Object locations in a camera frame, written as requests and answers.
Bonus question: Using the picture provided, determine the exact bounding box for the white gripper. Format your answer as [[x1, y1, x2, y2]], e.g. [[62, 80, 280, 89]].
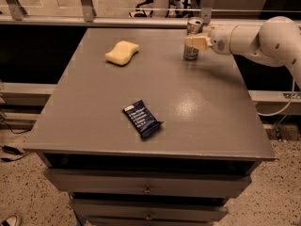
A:
[[184, 24, 236, 56]]

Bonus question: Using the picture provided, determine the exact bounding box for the silver blue redbull can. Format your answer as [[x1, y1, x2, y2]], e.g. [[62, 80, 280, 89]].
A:
[[183, 17, 203, 60]]

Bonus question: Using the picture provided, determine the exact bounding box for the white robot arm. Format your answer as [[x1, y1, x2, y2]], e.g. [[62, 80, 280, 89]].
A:
[[184, 16, 301, 87]]

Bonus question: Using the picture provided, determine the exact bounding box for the blue rxbar blueberry wrapper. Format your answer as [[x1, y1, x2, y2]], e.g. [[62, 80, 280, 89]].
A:
[[122, 100, 162, 139]]

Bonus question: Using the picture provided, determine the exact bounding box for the yellow sponge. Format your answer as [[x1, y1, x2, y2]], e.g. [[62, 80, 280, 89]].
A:
[[105, 40, 139, 66]]

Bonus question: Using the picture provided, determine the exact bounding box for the grey drawer cabinet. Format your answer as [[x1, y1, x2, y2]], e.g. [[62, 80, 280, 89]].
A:
[[24, 28, 275, 226]]

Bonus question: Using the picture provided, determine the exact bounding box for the upper grey drawer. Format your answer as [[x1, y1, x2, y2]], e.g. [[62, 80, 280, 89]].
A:
[[44, 169, 251, 198]]

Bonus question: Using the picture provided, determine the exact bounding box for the grey drawer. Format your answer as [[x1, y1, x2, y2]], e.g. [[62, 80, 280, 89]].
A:
[[44, 169, 251, 198], [70, 199, 228, 221]]

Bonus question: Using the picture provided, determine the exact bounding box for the lower grey drawer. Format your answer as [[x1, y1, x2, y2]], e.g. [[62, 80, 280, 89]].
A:
[[70, 199, 228, 221]]

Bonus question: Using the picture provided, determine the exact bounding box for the black power adapter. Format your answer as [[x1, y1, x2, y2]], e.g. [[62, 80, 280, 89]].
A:
[[2, 145, 22, 155]]

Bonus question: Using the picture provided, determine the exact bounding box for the white sneaker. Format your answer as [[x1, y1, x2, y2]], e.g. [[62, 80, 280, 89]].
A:
[[0, 215, 22, 226]]

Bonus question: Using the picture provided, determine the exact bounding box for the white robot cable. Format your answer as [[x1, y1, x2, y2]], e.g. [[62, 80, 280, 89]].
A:
[[257, 78, 296, 118]]

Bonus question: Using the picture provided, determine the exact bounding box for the metal railing frame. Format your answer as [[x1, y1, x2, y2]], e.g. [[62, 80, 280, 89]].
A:
[[0, 0, 301, 31]]

